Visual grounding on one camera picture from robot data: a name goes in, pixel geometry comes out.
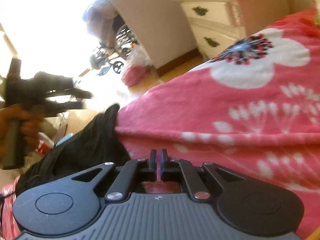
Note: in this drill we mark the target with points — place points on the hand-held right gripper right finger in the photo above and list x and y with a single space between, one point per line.
163 158

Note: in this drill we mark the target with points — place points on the person's left hand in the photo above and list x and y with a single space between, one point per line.
15 113

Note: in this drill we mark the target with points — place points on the cream nightstand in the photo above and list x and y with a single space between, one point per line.
220 17

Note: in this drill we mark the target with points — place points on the black t-shirt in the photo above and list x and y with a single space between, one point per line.
87 142

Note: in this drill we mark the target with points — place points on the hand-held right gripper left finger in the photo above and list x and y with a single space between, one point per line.
152 158

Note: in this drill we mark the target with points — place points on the wheelchair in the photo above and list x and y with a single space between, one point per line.
120 40

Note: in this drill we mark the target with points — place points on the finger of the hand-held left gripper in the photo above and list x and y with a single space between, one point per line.
75 93
67 105

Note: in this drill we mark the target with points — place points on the plastic bag with pink cloth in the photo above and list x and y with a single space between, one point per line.
136 70

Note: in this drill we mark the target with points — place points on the pink floral blanket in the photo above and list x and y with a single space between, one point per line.
225 117

